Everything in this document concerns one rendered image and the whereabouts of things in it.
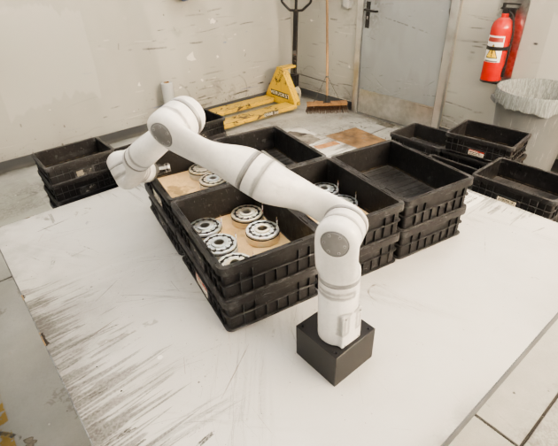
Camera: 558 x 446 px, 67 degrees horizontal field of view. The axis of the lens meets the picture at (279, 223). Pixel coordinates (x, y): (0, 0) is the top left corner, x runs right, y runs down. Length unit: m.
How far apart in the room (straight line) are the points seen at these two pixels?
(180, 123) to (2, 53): 3.42
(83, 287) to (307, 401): 0.80
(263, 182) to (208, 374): 0.51
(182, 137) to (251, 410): 0.62
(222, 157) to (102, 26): 3.64
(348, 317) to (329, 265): 0.15
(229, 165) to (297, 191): 0.15
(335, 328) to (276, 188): 0.35
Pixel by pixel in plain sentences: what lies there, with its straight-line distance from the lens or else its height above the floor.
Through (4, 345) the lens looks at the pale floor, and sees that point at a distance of 2.52.
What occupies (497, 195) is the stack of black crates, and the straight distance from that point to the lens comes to 2.32.
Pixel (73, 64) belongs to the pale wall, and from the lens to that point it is 4.38.
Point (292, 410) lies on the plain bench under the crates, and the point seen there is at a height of 0.70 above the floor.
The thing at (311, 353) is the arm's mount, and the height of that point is 0.75.
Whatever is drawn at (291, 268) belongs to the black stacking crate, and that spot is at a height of 0.84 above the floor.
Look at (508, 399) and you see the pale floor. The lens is 2.09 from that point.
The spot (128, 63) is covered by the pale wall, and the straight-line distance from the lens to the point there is 4.55.
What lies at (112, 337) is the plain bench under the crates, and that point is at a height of 0.70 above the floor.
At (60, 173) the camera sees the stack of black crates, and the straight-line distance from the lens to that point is 2.72.
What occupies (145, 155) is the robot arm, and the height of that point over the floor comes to 1.17.
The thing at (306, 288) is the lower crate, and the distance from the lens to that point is 1.23.
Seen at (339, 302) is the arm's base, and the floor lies 0.94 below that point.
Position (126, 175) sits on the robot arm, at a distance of 1.16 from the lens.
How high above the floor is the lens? 1.57
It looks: 33 degrees down
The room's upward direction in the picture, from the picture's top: 2 degrees counter-clockwise
